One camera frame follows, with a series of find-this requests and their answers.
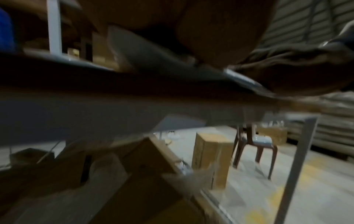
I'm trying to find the person's right hand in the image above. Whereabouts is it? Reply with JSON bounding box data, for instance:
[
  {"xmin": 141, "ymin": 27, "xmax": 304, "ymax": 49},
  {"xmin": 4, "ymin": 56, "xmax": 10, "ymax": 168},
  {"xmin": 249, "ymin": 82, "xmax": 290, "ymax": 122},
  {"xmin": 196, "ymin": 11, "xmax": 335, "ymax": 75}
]
[{"xmin": 231, "ymin": 41, "xmax": 354, "ymax": 97}]

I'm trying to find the person's left hand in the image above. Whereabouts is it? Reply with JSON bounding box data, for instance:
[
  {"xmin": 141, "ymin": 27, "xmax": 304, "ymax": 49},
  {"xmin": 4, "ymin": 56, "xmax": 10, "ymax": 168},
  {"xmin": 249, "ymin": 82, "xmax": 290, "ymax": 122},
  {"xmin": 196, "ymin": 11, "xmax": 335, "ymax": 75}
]
[{"xmin": 77, "ymin": 0, "xmax": 278, "ymax": 69}]

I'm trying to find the stack of grey pallets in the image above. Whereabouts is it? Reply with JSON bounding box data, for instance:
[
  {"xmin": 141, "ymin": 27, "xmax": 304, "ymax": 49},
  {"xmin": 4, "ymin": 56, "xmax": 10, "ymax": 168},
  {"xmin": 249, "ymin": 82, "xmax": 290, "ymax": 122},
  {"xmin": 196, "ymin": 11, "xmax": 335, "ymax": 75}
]
[{"xmin": 287, "ymin": 91, "xmax": 354, "ymax": 157}]

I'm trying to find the small cardboard box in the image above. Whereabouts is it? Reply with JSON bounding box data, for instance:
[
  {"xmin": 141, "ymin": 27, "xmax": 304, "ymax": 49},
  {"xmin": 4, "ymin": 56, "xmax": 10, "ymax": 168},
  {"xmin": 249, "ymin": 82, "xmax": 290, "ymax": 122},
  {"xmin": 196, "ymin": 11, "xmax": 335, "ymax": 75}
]
[
  {"xmin": 191, "ymin": 132, "xmax": 236, "ymax": 190},
  {"xmin": 257, "ymin": 126, "xmax": 289, "ymax": 145}
]

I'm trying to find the brown wooden chair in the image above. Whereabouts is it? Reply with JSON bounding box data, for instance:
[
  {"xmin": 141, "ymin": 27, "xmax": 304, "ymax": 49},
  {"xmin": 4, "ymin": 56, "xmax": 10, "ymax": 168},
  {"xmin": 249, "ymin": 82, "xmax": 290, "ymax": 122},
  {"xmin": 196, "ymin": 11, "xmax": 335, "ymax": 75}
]
[{"xmin": 232, "ymin": 124, "xmax": 279, "ymax": 180}]

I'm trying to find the wooden table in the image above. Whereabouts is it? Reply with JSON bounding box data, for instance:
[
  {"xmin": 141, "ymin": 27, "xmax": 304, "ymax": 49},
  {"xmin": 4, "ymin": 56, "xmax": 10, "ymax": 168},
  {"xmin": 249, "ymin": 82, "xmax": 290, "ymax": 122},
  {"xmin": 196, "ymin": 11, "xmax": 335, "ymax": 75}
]
[{"xmin": 0, "ymin": 48, "xmax": 354, "ymax": 224}]

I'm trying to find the white metal shelf leg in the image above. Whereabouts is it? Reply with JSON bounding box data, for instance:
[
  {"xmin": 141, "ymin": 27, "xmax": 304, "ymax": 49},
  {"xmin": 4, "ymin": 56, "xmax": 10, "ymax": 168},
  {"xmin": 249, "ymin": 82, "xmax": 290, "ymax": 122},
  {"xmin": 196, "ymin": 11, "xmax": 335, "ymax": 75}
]
[{"xmin": 46, "ymin": 0, "xmax": 63, "ymax": 55}]

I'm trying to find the large open cardboard box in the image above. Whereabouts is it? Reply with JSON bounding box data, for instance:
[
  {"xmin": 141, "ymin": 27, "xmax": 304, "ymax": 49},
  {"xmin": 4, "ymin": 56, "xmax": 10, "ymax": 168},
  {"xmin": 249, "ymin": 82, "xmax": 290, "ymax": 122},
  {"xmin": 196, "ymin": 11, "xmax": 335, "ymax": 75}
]
[{"xmin": 0, "ymin": 135, "xmax": 222, "ymax": 224}]

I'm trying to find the clear plastic wrap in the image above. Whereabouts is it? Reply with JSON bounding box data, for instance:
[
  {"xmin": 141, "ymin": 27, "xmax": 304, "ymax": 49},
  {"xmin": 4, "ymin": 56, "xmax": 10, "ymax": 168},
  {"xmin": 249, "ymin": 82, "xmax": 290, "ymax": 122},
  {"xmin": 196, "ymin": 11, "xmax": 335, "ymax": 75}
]
[{"xmin": 16, "ymin": 153, "xmax": 216, "ymax": 224}]

